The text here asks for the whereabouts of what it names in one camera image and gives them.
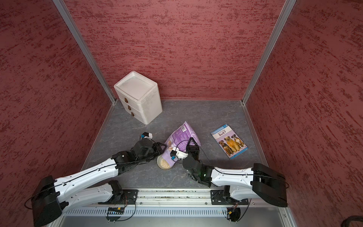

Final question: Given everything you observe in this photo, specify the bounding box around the left aluminium corner post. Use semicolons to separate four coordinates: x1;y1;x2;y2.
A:
53;0;117;106

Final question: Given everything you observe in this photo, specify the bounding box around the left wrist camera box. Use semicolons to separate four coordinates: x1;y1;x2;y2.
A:
141;132;153;139

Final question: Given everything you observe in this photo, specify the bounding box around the purple oats bag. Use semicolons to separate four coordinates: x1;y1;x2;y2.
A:
161;122;201;167

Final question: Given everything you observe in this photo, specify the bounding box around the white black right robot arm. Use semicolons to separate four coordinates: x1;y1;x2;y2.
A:
170;138;287;208

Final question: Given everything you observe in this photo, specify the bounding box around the Why Do Dogs Bark book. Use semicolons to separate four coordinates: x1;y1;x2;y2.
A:
211;124;248;159

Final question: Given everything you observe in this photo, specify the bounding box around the green patterned breakfast bowl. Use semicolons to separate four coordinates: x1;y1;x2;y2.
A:
157;155;178;170

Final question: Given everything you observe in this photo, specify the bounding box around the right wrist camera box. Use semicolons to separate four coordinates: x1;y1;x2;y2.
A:
170;147;188;160

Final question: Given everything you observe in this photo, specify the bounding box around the black cable bottom right corner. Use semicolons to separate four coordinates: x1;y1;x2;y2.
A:
341;215;363;227

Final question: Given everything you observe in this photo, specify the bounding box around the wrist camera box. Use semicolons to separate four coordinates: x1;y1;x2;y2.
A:
170;147;188;160
141;132;153;139

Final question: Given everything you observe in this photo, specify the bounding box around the white three-drawer storage box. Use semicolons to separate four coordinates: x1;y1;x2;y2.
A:
114;71;163;125

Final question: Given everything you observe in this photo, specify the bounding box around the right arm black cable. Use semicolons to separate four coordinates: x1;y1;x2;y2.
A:
172;138;290;189

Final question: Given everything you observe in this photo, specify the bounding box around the aluminium corner post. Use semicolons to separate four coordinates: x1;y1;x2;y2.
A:
53;0;117;106
242;0;296;106

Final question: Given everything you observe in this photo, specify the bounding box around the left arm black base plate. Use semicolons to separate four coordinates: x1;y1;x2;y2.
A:
98;189;139;206

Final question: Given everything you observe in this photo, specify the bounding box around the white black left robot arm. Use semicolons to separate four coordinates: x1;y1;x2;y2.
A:
30;138;167;227

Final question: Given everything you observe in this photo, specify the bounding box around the right aluminium corner post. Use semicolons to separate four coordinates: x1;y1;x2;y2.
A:
242;0;296;106

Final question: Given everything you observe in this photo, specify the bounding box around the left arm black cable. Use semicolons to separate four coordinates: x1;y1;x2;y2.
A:
24;136;159;211

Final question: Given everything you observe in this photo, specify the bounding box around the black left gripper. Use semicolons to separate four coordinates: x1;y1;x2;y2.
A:
136;141;167;165

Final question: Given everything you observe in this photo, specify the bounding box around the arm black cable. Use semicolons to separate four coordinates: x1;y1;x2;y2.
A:
24;136;159;211
172;138;290;189

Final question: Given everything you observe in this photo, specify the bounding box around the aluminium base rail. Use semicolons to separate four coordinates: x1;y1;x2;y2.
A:
50;188;297;227

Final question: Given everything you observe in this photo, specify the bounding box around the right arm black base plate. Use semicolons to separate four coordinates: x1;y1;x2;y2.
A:
210;190;249;205

